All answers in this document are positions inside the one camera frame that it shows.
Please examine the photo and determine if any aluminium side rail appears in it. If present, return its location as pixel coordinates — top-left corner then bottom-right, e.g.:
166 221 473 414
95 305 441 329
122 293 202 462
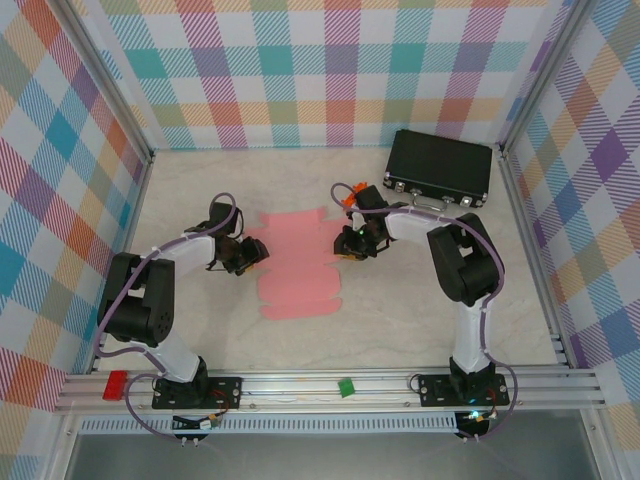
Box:
499 149 574 371
88 152 155 375

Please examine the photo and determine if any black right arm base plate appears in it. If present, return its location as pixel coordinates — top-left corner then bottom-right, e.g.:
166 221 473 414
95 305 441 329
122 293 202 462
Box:
417 373 512 407

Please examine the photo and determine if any green lit controller board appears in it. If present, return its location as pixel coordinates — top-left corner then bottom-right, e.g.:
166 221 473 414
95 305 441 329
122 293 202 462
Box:
457 408 496 437

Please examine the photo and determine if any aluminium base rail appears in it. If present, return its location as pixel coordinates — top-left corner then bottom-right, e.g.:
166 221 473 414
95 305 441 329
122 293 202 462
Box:
52 367 604 416

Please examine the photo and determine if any orange toy brick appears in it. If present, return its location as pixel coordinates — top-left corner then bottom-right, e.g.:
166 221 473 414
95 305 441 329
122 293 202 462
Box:
341 181 369 207

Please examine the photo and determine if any black case with metal latches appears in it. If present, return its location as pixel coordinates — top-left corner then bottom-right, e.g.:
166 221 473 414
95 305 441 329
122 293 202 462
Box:
383 129 494 211

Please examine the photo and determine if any grey metal panel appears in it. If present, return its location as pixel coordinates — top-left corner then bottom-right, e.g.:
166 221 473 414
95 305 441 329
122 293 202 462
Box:
64 432 601 480

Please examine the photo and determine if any aluminium frame leg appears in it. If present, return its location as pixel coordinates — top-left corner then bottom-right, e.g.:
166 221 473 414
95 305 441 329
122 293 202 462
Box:
42 412 81 480
579 409 619 480

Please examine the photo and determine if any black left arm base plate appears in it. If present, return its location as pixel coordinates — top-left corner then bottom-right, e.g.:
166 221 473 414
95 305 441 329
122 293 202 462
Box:
151 374 245 411

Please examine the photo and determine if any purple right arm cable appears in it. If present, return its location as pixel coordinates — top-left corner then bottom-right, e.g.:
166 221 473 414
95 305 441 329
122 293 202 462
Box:
329 182 519 444

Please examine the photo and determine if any small wire connector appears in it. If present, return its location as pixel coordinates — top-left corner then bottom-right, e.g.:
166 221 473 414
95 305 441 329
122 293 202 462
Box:
172 414 222 431

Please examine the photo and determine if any aluminium corner post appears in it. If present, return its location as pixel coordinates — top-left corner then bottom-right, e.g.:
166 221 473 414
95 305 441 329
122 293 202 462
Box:
498 0 591 159
58 0 155 164

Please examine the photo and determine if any pink paper box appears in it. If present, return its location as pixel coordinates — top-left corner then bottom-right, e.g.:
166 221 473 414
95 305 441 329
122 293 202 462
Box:
243 209 347 322

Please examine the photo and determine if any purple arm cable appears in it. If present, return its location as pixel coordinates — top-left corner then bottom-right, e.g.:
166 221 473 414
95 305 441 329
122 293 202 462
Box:
329 182 519 444
94 192 244 444

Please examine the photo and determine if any long red toy brick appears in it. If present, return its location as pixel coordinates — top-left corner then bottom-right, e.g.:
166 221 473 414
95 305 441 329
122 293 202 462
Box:
102 370 131 401

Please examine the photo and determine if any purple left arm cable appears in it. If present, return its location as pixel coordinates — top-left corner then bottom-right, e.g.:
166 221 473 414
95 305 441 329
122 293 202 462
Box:
94 192 244 444

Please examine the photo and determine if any white slotted cable duct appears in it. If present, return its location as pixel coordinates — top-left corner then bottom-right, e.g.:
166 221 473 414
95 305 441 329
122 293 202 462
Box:
79 412 459 435

